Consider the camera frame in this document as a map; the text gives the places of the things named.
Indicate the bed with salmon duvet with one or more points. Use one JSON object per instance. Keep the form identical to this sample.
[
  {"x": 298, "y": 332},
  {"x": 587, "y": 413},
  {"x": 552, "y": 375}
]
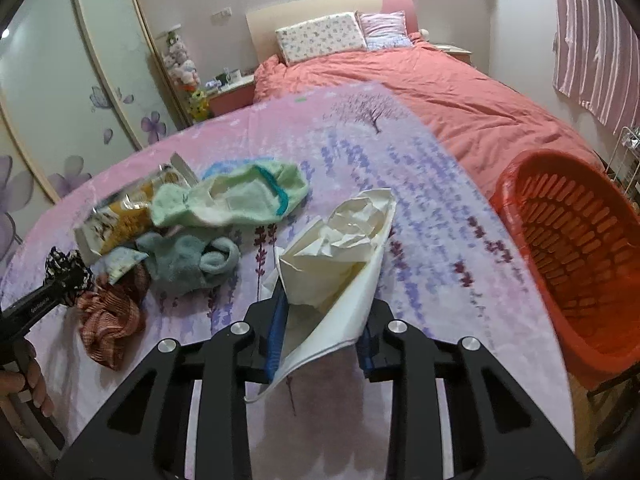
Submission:
[{"x": 450, "y": 95}]

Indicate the flower print sliding wardrobe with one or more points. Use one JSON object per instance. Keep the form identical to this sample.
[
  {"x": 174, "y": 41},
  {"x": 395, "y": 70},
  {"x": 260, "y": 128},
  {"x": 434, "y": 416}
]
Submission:
[{"x": 50, "y": 85}]

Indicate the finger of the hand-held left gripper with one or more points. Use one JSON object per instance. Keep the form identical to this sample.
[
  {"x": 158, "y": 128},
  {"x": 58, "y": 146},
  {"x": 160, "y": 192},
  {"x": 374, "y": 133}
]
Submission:
[{"x": 35, "y": 305}]

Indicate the pink nightstand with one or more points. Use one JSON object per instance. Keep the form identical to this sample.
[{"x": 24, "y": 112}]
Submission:
[{"x": 230, "y": 97}]

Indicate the person's left hand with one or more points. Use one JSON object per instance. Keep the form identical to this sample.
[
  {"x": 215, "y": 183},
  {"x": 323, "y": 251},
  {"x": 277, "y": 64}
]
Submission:
[{"x": 37, "y": 385}]

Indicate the cream pink headboard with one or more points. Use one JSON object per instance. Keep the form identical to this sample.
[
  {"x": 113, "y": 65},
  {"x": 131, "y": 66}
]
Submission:
[{"x": 300, "y": 12}]

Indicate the pink striped curtain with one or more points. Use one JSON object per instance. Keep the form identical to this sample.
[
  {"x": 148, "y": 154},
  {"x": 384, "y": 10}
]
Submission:
[{"x": 595, "y": 35}]

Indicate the white floral pillow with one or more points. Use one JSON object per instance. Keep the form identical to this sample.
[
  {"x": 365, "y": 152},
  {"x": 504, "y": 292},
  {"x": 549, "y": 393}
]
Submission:
[{"x": 320, "y": 35}]

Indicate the orange plastic basket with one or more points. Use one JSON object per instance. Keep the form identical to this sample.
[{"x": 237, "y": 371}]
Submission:
[{"x": 575, "y": 240}]

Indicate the pink purple printed blanket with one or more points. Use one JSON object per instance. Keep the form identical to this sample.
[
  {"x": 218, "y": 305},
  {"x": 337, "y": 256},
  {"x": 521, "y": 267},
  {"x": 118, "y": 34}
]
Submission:
[{"x": 450, "y": 260}]

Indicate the hanging plush toys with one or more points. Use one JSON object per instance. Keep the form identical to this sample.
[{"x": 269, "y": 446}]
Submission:
[{"x": 180, "y": 60}]

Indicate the white nightstand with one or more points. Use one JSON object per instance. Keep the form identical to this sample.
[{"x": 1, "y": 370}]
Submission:
[{"x": 455, "y": 52}]

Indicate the red striped cloth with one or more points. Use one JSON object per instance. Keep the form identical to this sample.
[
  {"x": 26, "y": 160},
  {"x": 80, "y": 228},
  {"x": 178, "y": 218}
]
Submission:
[{"x": 107, "y": 320}]

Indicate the small folded cloth item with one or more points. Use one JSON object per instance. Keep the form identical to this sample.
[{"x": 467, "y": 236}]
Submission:
[{"x": 124, "y": 262}]

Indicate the light blue sock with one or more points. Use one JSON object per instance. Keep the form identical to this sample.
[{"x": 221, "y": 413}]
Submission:
[{"x": 180, "y": 265}]

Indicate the black white patterned scrunchie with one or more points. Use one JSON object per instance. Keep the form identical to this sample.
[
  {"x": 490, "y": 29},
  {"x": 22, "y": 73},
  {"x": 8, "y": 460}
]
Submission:
[{"x": 67, "y": 272}]

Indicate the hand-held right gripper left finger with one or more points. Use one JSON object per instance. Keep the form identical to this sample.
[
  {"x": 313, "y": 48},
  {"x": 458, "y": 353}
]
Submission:
[{"x": 276, "y": 341}]

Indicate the light green cloth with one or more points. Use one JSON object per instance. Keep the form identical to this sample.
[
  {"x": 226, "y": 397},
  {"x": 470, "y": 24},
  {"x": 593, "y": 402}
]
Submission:
[{"x": 235, "y": 200}]

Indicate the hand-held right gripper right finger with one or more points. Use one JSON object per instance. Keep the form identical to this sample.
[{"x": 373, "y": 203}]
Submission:
[{"x": 367, "y": 354}]

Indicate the pink striped pillow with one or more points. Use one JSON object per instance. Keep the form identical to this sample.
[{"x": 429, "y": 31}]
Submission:
[{"x": 385, "y": 30}]

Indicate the white cloth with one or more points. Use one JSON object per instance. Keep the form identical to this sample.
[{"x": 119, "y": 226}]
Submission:
[{"x": 340, "y": 240}]

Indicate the yellow green plush toy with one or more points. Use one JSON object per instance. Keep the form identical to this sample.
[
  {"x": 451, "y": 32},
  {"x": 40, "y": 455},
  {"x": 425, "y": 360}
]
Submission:
[{"x": 198, "y": 105}]

